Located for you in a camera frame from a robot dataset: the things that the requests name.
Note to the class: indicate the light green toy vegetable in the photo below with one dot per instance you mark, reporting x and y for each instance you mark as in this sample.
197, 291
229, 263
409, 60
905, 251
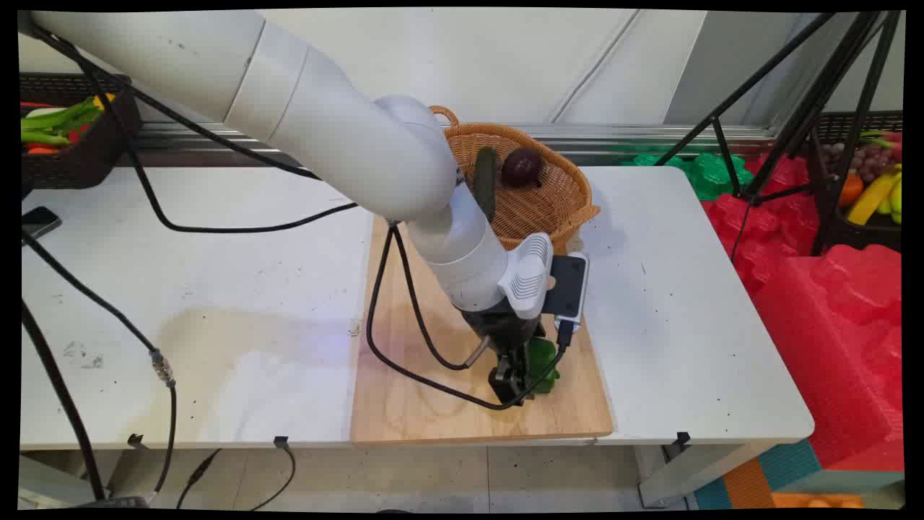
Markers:
54, 123

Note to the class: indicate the black tripod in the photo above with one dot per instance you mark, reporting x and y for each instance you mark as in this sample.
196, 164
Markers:
816, 101

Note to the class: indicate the white table leg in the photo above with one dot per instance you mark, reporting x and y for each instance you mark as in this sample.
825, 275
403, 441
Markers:
686, 473

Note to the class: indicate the black plastic basket with vegetables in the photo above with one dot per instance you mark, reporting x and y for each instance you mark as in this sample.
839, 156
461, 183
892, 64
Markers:
79, 166

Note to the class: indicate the orange fruit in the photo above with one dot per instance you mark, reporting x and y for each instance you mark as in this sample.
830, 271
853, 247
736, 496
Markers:
852, 189

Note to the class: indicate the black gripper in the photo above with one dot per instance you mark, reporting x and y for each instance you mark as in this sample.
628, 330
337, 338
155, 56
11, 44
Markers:
502, 328

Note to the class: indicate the purple onion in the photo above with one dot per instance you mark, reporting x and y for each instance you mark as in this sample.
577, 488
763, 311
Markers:
522, 167

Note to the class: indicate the black smartphone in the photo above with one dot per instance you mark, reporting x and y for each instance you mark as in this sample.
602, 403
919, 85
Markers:
37, 221

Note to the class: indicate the aluminium window rail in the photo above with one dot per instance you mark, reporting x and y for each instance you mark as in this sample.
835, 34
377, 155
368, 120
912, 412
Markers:
650, 133

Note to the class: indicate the yellow banana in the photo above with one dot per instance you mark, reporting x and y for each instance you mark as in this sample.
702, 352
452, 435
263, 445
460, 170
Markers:
870, 198

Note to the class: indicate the wooden cutting board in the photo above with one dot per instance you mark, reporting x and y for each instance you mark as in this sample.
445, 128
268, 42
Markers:
426, 415

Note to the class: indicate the green foam sheet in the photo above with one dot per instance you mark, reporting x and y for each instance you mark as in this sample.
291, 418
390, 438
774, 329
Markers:
704, 177

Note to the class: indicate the purple grape bunch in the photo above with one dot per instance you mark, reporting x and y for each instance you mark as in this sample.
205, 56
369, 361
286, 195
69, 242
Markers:
866, 162

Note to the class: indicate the black plastic basket with fruit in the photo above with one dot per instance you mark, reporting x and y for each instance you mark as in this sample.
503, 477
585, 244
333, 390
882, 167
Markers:
837, 235

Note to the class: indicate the woven wicker basket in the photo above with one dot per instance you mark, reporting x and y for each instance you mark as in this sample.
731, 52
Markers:
552, 206

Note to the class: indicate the teal and orange floor mat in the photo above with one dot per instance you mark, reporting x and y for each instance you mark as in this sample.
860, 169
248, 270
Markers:
743, 484

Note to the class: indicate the dark green cucumber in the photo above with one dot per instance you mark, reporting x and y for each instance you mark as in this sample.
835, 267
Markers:
486, 180

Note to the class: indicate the green bell pepper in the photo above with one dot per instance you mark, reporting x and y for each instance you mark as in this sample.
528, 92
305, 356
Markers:
546, 361

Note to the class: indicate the large red foam block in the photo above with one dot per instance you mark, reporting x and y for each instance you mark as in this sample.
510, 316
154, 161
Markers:
837, 347

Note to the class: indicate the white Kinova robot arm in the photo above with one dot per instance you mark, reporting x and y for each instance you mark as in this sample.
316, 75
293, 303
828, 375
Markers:
325, 123

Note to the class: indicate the black and white wrist camera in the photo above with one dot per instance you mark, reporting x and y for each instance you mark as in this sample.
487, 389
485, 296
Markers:
567, 285

